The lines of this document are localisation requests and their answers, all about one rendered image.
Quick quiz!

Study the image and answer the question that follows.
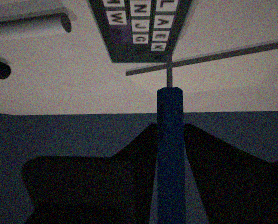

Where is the blue stylus with grey tip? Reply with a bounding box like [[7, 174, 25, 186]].
[[157, 52, 186, 224]]

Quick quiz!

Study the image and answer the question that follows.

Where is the grey cylinder with yellow end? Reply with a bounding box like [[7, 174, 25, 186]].
[[0, 12, 71, 41]]

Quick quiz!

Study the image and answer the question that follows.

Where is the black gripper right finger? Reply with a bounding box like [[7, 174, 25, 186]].
[[184, 124, 278, 224]]

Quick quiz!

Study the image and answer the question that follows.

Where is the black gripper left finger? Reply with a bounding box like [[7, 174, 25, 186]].
[[21, 123, 157, 224]]

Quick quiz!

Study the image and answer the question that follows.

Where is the black keyboard with white keys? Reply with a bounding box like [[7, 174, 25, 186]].
[[85, 0, 195, 64]]

